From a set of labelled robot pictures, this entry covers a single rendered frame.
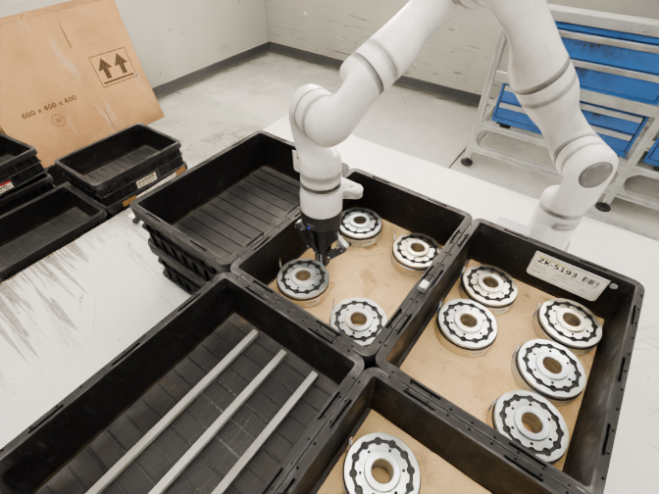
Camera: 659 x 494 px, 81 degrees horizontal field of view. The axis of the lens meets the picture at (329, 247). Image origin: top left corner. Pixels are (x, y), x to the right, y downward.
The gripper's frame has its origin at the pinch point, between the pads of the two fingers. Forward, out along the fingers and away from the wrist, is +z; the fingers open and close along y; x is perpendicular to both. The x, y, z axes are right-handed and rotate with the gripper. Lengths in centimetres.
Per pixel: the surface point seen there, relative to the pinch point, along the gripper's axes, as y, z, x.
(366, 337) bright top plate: 17.3, -0.4, -10.4
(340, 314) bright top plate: 11.0, -0.2, -9.0
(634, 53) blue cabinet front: 35, 5, 193
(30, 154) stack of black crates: -146, 27, -4
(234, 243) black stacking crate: -20.3, 2.9, -5.8
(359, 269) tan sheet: 6.5, 2.6, 4.3
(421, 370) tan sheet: 27.4, 2.6, -8.7
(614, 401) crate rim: 51, -7, -3
